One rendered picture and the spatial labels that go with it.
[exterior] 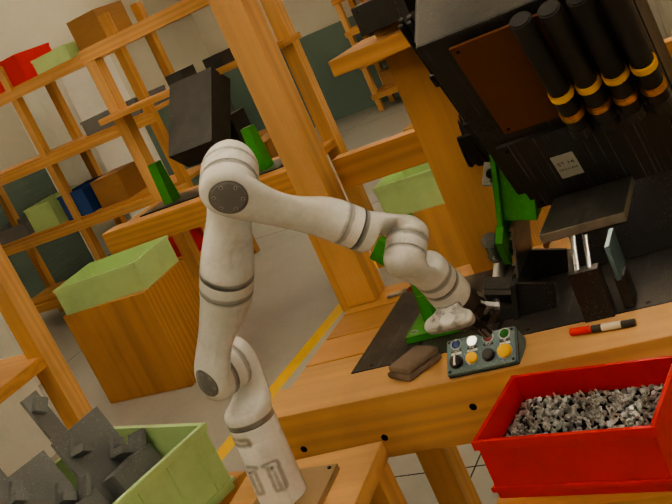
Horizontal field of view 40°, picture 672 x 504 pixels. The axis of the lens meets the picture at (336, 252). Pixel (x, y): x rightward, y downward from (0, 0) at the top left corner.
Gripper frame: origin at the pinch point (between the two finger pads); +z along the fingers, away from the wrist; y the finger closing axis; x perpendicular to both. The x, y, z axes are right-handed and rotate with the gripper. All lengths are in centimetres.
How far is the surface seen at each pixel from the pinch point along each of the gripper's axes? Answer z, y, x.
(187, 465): 1, 70, 16
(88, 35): 165, 381, -428
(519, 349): 11.9, -2.2, -0.7
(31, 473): -13, 103, 17
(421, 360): 12.8, 19.8, -3.6
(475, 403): 15.8, 9.3, 7.0
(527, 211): 6.7, -7.9, -29.0
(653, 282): 24.9, -26.8, -16.5
